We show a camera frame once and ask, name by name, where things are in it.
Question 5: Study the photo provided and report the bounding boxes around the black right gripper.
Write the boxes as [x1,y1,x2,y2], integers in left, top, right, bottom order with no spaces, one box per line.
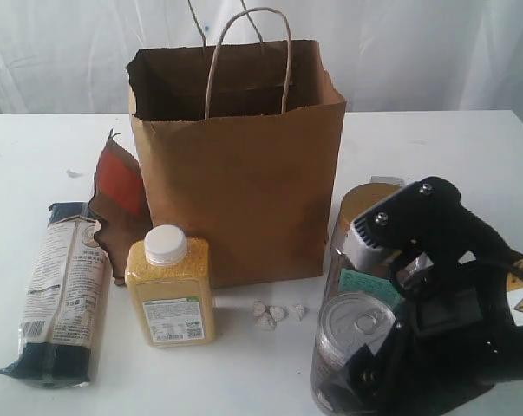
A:
[317,176,523,415]

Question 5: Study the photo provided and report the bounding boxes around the clear can pull-tab lid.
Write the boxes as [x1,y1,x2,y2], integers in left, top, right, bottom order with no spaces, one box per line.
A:
[310,290,395,415]

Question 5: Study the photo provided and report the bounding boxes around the clear jar gold lid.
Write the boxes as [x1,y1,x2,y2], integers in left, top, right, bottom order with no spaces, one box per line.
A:
[323,182,403,309]

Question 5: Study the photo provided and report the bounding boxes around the brown paper bag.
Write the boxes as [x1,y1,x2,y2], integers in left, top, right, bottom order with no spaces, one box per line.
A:
[127,33,346,287]

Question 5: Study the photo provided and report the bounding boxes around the white wrapped candy right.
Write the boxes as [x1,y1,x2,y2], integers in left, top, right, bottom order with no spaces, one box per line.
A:
[288,303,306,322]

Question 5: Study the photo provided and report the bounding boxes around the white wrapped candy middle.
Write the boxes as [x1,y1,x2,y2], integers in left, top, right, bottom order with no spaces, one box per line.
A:
[268,305,287,322]

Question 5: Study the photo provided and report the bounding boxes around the small blue white milk carton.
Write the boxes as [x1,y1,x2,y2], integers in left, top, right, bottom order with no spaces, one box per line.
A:
[370,176,405,187]

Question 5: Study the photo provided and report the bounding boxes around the white wrapped candy far left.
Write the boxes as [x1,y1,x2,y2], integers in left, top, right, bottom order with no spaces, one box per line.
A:
[252,301,266,317]

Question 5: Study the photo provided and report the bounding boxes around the yellow millet bottle white cap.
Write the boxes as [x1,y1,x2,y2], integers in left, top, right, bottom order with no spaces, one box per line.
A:
[125,224,215,348]

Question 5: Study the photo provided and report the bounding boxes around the brown red snack pouch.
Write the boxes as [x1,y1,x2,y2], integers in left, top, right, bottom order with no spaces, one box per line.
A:
[88,131,152,286]

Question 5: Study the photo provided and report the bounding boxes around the noodle packet dark blue ends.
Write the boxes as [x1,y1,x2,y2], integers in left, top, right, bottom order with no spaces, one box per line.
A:
[0,202,106,388]

